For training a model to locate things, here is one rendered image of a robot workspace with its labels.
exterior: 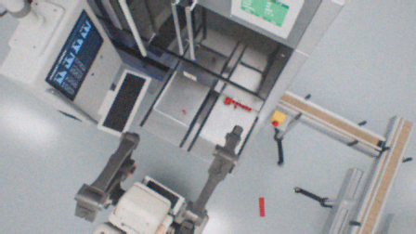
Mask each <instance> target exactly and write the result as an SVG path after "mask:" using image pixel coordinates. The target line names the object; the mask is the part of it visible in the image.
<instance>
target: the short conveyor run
mask: <svg viewBox="0 0 416 234"><path fill-rule="evenodd" d="M310 98H311V95H310V94H308V95H307V96H306V97H305V98H301V97H299V96H296V95H295V94H292V93H290V92H289V91H285V93H284V94H283V96H282V97H281V98H280V100H279V103H277V105H276V107H277V108H280V109H281V110H285V111H287V112H288V115H290V116H291V119H294V120H295V121H296V122H299V123H300V124H304V125H305V126H308V127H309V128H312V129H314V130H315V131H318V132H319V133H321V134H323V135H324V136H327V137H330V138H332V139H333V140H336V141H338V142H341V143H342V144H344V145H346V146H347V147H348V148H351V149H353V150H356V151H358V152H361V153H363V154H366V155H367V156H369V157H371V158H372V157H377V156H378V154H379V152H380V150H381V147H382V144H383V143H384V141H385V138H384V137H383V136H379V135H378V134H375V133H373V132H372V131H370V130H368V129H367V128H364V127H362V126H363V125H364V124H366V123H367V122H366V121H363V122H360V123H353V122H350V121H348V120H347V119H345V118H344V117H341V116H338V115H337V114H334V113H333V112H330V111H328V110H325V109H323V108H321V107H320V106H319V105H315V104H314V103H311V102H309V101H308V100H309V99H310Z"/></svg>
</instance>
